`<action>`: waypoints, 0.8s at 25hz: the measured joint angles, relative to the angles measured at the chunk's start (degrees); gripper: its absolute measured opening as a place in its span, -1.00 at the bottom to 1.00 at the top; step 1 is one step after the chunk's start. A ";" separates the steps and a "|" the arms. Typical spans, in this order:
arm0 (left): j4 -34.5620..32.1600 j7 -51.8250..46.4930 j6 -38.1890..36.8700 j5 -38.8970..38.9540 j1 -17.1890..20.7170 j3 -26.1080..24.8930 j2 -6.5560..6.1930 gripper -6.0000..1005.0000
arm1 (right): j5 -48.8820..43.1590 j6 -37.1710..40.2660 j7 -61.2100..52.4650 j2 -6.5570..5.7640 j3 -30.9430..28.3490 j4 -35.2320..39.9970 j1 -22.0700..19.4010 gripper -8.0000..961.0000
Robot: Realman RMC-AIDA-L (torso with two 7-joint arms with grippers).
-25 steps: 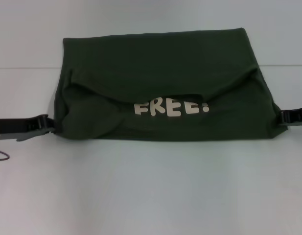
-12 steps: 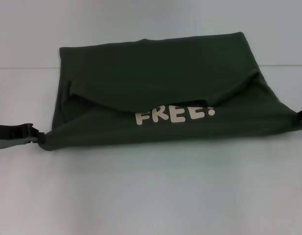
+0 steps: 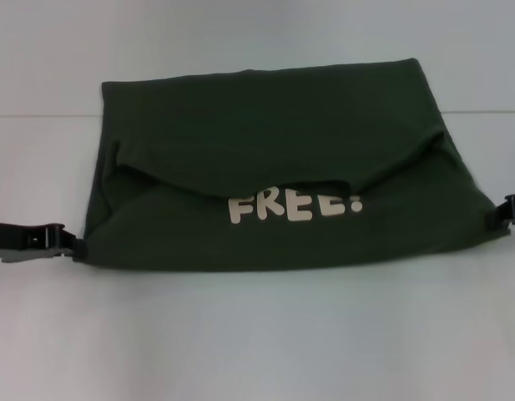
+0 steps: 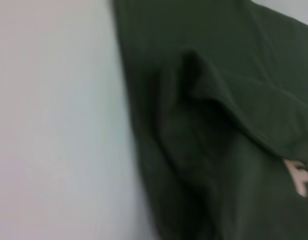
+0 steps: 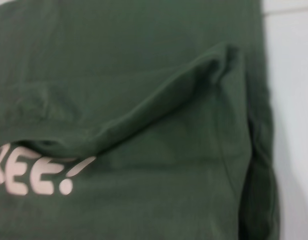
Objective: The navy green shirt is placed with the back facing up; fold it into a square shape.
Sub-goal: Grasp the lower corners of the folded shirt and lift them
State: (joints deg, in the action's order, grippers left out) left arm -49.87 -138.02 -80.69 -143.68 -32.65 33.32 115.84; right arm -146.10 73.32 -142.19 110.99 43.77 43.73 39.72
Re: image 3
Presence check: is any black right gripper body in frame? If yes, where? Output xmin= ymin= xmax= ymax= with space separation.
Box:
xmin=496 ymin=193 xmax=515 ymax=230

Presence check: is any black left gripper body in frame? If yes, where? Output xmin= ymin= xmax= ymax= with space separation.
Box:
xmin=0 ymin=221 xmax=78 ymax=266

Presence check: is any dark green t-shirt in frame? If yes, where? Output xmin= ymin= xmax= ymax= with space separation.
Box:
xmin=82 ymin=57 xmax=512 ymax=275

